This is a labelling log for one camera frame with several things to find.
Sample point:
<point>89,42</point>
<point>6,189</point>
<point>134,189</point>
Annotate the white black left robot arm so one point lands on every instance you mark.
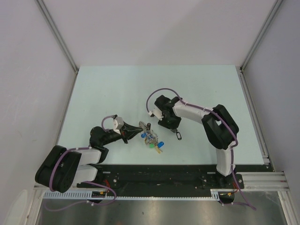
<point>64,167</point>

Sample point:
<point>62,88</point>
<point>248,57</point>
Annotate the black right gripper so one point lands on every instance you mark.
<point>172,127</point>

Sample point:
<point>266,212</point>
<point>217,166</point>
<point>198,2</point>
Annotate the aluminium frame rail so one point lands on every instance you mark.
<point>56,33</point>
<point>262,32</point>

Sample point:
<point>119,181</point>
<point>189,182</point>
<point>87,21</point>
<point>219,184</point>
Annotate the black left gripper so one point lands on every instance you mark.
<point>128,131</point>

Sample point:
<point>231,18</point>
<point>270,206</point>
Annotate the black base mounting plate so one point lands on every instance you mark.
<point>161,180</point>

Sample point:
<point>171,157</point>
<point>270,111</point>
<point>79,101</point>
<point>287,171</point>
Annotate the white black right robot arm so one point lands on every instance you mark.
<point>219,126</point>

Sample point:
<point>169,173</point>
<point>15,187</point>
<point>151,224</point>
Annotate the white slotted cable duct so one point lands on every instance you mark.
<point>208,195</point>

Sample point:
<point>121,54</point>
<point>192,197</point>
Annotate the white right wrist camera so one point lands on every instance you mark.
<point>156,113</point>

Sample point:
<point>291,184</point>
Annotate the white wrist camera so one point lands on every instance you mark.
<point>118,123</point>
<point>156,113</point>

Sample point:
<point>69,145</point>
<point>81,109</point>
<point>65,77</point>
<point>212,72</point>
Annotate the aluminium frame rail right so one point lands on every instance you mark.
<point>262,32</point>

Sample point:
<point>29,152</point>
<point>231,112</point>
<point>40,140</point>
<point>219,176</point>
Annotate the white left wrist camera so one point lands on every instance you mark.
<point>118,123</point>

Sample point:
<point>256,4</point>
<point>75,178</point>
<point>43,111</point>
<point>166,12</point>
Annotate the aluminium frame rail left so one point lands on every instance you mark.
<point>56,33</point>

